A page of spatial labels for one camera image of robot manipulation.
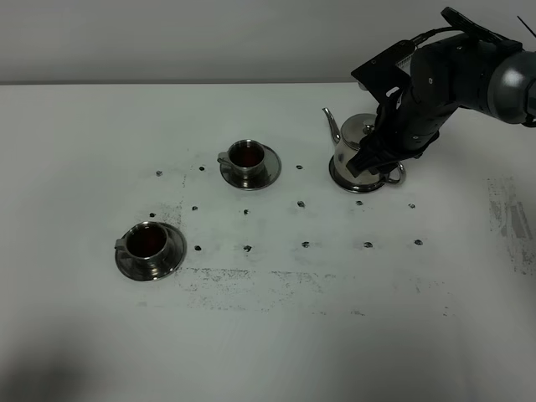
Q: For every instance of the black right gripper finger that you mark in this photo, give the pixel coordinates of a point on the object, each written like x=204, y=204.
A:
x=382, y=166
x=360, y=161

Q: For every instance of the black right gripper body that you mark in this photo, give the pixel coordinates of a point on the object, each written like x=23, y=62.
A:
x=406, y=125

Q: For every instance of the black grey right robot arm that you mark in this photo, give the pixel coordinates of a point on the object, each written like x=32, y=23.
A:
x=419, y=86

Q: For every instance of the steel saucer under teapot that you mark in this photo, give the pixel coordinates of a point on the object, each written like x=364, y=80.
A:
x=366, y=187

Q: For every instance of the far stainless steel saucer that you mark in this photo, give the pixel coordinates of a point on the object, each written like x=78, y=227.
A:
x=268, y=173

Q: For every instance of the stainless steel saucer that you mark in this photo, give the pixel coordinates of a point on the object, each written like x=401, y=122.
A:
x=268, y=173
x=159, y=268

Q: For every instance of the far stainless steel teacup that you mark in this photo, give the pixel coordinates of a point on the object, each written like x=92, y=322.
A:
x=244, y=158

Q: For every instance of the stainless steel teacup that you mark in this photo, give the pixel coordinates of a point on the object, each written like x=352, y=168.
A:
x=244, y=158
x=144, y=241

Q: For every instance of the near stainless steel saucer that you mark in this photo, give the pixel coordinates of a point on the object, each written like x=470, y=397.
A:
x=159, y=268

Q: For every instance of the near stainless steel teacup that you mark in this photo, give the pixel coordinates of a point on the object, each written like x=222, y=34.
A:
x=144, y=241

